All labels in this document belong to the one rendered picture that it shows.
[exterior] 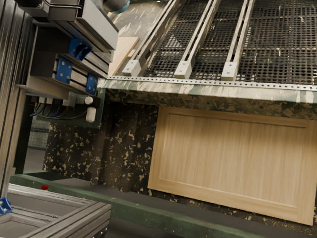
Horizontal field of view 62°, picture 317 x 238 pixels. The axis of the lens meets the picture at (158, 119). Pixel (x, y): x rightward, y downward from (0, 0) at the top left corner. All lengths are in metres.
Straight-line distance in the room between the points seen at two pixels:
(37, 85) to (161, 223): 0.89
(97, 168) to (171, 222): 0.66
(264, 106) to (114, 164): 1.02
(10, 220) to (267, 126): 1.26
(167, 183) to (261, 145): 0.59
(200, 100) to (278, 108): 0.37
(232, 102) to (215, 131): 0.28
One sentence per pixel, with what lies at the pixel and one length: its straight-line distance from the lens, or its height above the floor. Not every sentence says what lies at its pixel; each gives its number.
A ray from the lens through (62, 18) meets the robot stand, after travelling 0.88.
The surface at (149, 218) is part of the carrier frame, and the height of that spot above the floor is 0.14.
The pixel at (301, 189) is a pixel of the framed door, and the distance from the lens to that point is 1.54.
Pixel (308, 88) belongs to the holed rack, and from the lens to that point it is 1.37.
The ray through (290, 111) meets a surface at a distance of 1.34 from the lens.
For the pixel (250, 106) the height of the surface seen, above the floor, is 0.78.
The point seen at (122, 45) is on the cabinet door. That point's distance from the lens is 2.00.
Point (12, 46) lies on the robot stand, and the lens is 1.08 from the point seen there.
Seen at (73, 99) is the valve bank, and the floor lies 0.72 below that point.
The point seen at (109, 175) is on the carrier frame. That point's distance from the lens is 1.84.
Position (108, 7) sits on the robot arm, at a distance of 1.36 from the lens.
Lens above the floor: 0.57
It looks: 4 degrees up
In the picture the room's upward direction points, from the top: 8 degrees clockwise
